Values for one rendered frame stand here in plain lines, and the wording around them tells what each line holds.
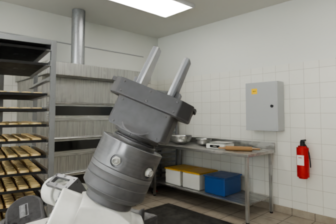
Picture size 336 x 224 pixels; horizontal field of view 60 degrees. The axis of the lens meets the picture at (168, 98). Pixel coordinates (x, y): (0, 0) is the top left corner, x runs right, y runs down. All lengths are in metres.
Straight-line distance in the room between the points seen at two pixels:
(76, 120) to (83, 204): 3.57
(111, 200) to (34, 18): 4.75
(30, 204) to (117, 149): 0.59
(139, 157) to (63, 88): 3.57
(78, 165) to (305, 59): 3.34
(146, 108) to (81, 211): 0.15
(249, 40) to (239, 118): 1.25
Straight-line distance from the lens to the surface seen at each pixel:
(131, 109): 0.39
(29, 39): 1.86
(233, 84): 4.90
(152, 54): 0.42
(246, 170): 3.93
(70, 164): 4.01
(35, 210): 0.92
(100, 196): 0.40
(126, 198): 0.39
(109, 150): 0.38
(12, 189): 1.89
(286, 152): 4.48
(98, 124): 4.14
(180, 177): 4.87
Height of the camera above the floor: 1.38
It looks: 3 degrees up
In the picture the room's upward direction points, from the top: straight up
